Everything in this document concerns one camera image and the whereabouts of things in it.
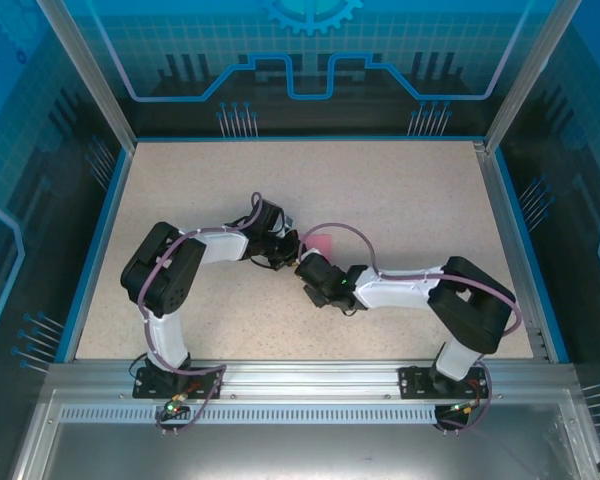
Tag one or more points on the pink cloth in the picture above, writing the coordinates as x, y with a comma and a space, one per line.
322, 244

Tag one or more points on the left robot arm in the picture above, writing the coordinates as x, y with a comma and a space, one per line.
225, 247

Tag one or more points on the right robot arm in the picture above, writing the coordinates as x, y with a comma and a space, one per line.
395, 292

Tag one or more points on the connector with green light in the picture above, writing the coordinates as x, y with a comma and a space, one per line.
175, 404
462, 407

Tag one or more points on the grey metal tray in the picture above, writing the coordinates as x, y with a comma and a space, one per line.
305, 450

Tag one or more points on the blue table edge strip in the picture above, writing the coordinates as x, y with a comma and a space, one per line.
530, 250
97, 250

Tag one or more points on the aluminium mounting rail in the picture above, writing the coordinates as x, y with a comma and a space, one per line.
305, 380

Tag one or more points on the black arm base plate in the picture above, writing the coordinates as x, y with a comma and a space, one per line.
150, 385
412, 382

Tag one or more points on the aluminium side rail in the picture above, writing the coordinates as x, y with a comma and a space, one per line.
500, 225

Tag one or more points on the aluminium frame post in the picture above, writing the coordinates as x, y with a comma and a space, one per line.
525, 80
90, 80

